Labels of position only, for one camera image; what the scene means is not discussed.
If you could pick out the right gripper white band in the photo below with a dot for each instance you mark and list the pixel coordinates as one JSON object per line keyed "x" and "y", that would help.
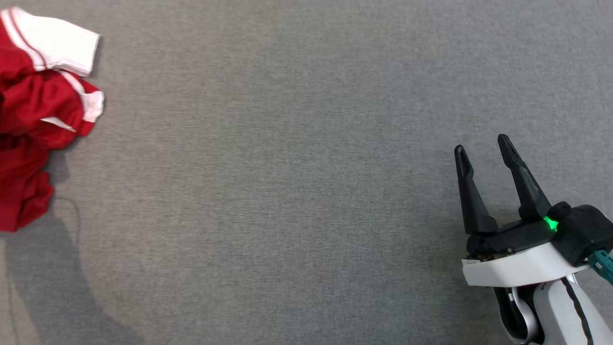
{"x": 517, "y": 268}

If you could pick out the red white basketball jersey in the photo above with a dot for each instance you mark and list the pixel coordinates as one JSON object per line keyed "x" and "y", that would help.
{"x": 43, "y": 96}

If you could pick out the red white sport shorts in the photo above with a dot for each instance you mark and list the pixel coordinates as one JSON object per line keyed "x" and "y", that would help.
{"x": 21, "y": 191}

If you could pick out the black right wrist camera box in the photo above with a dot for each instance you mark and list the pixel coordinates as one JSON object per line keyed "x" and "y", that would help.
{"x": 584, "y": 230}

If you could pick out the teal right camera connector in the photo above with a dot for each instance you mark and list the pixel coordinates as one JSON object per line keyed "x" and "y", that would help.
{"x": 604, "y": 264}

